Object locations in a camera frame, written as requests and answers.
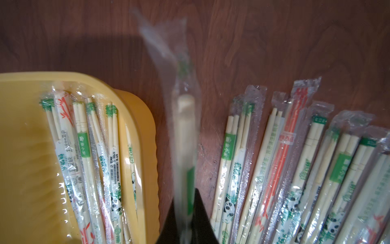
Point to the wrapped chopsticks pile in box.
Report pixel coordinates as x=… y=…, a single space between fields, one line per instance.
x=96 y=167

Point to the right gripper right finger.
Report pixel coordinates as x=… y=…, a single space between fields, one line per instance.
x=202 y=232

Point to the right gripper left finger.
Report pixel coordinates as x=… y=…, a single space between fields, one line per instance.
x=169 y=233

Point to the yellow plastic storage box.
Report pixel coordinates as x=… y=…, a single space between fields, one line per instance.
x=34 y=204

